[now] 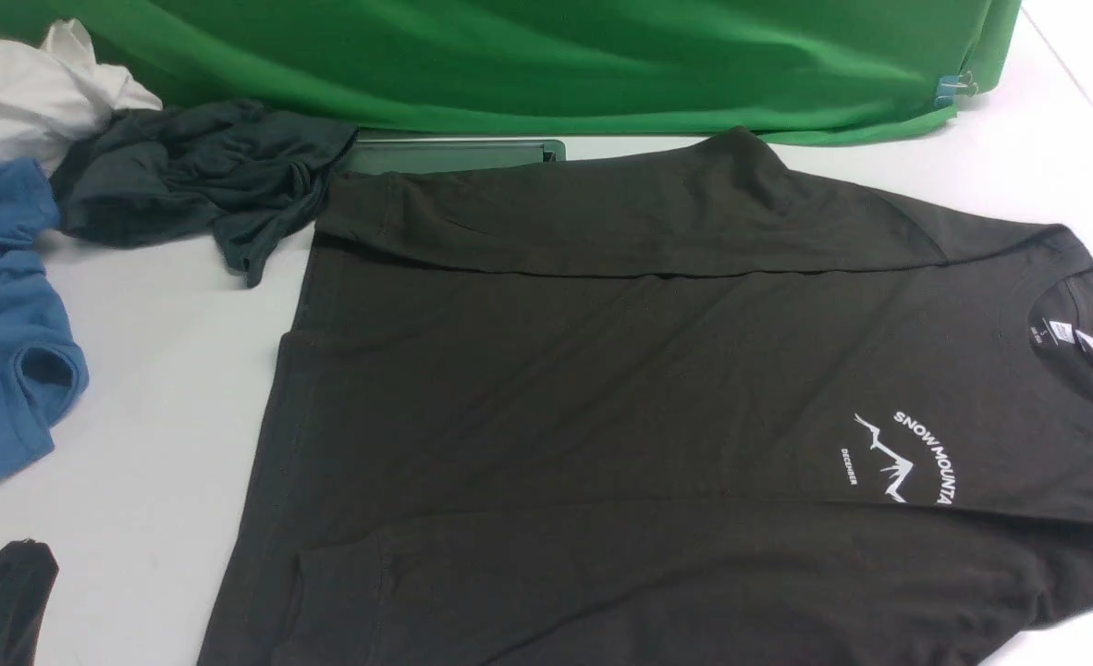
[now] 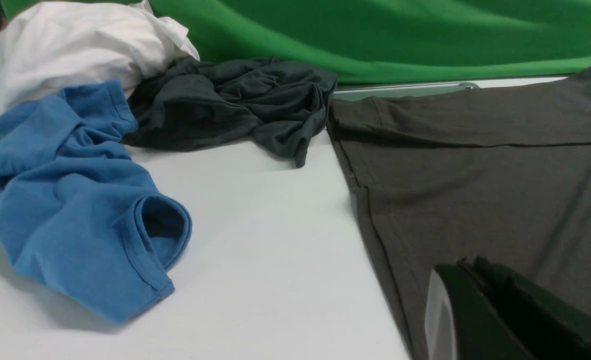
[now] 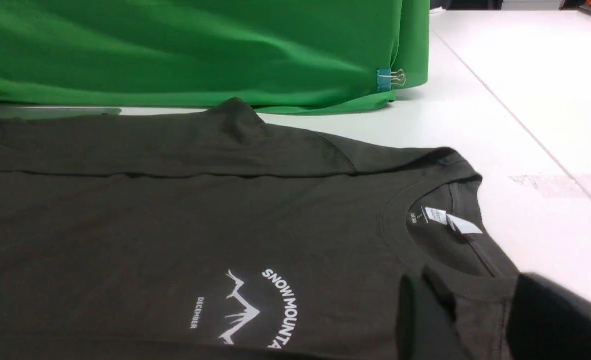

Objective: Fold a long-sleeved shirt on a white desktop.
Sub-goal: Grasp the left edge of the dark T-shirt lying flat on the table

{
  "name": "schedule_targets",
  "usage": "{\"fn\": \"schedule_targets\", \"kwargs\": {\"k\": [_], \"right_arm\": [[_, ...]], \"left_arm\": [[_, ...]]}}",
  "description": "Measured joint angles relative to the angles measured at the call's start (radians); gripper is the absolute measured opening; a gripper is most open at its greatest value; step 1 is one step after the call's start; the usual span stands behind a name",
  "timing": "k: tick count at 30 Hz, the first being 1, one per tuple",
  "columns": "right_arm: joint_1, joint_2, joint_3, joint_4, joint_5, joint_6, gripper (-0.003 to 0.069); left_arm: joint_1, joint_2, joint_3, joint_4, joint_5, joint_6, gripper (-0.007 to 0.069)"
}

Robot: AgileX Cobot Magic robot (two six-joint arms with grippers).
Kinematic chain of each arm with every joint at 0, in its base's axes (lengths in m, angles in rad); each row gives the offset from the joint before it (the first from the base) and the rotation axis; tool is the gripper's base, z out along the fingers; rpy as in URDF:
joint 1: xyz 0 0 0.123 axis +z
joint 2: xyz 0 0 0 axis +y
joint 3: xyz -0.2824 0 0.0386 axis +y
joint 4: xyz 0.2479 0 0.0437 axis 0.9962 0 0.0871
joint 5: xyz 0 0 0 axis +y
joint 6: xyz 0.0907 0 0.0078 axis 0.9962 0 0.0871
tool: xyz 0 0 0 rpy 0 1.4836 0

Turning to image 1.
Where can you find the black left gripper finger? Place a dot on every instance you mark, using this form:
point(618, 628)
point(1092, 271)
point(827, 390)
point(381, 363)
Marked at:
point(28, 571)

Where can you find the metal table cable hatch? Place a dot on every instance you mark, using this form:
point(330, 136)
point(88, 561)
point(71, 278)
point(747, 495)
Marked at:
point(375, 157)

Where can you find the white crumpled cloth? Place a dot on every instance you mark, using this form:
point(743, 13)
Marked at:
point(57, 93)

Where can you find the dark teal crumpled shirt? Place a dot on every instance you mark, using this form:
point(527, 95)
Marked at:
point(247, 174)

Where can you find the blue binder clip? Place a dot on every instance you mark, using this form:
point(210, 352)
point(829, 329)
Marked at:
point(950, 89)

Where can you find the green backdrop cloth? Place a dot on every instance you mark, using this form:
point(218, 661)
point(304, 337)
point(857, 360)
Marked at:
point(802, 73)

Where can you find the gray long sleeve shirt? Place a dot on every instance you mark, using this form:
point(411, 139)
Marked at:
point(681, 408)

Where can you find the blue crumpled shirt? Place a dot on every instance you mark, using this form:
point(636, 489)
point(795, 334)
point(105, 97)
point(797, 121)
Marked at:
point(43, 370)

